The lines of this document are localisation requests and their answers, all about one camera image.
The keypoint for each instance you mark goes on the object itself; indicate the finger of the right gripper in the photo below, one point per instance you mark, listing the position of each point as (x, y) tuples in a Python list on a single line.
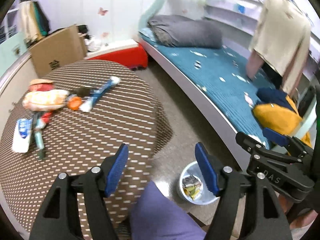
[(253, 147), (275, 137)]

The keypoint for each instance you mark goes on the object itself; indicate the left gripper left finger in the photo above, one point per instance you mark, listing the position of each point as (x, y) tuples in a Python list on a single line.
[(58, 216)]

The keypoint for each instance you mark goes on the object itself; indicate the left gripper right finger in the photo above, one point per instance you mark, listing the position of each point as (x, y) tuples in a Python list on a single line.
[(263, 215)]

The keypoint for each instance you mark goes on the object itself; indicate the white blue tissue packet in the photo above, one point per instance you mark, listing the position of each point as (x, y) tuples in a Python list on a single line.
[(22, 134)]

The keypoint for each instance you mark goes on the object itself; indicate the teal tube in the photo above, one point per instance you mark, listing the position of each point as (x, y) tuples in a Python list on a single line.
[(39, 139)]

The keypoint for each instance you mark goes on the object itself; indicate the orange white snack bag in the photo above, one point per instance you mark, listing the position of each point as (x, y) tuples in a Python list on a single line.
[(45, 101)]

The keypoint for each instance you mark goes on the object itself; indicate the red snack bag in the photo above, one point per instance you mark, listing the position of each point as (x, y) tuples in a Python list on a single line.
[(42, 85)]

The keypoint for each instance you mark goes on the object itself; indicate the grey plastic trash bin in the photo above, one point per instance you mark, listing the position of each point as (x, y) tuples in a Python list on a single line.
[(192, 188)]

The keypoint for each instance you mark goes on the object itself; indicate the person's right hand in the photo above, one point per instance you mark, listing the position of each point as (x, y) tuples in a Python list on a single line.
[(300, 218)]

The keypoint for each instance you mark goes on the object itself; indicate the yellow navy pillow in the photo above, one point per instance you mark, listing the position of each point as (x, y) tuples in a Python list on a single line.
[(275, 110)]

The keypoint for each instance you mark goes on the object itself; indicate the teal bed mattress cover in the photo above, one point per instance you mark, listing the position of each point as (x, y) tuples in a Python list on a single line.
[(221, 76)]

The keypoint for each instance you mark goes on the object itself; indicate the beige hanging garment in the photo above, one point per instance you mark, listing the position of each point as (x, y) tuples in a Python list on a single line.
[(282, 40)]

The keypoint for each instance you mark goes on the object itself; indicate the purple trousers leg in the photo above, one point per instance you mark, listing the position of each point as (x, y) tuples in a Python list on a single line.
[(156, 217)]

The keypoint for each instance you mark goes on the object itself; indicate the brown polka-dot tablecloth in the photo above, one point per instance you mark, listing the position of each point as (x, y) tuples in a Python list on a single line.
[(76, 141)]

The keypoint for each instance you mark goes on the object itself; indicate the orange bottle cap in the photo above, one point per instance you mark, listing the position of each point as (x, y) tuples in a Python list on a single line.
[(74, 103)]

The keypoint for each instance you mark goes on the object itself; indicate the dark green wrapper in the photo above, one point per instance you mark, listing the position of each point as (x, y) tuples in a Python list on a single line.
[(82, 91)]

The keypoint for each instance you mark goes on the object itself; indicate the grey folded duvet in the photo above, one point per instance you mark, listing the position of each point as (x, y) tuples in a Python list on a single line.
[(180, 31)]

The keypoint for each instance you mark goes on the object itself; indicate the red storage bench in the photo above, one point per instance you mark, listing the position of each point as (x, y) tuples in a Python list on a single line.
[(131, 57)]

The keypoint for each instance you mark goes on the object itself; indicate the brown cardboard box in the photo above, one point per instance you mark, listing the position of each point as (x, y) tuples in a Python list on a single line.
[(60, 48)]

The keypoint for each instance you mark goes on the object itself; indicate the white plastic bag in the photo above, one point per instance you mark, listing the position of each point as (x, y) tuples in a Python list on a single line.
[(93, 45)]

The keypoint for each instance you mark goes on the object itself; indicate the hanging clothes on shelf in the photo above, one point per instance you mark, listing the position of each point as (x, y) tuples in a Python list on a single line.
[(32, 23)]

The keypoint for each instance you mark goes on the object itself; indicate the white bed frame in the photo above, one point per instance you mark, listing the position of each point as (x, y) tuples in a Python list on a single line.
[(190, 111)]

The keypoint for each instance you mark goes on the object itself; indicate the white cabinet with handles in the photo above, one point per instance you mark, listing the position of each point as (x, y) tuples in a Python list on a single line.
[(17, 71)]

